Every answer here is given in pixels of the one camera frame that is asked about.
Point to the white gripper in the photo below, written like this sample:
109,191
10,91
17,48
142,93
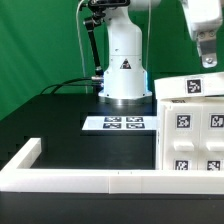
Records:
203,18

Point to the white cabinet box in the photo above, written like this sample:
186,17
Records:
162,106

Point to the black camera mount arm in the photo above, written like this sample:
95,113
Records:
98,9

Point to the white block with markers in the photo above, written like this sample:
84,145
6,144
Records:
210,84

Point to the white L-shaped frame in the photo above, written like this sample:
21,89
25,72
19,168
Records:
18,175

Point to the small white cabinet door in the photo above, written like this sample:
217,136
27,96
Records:
181,137

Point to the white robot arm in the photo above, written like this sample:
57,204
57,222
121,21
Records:
125,81

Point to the white marker base plate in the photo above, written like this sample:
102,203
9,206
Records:
123,123

